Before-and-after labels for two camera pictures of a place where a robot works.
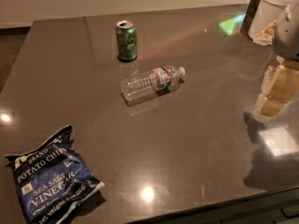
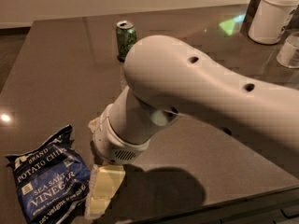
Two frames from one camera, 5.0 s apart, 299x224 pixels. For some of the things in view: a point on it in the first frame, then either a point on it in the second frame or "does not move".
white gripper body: x=288 y=35 → x=112 y=146
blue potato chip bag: x=52 y=178 does not move
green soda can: x=126 y=37 does not move
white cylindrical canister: x=266 y=10 does not move
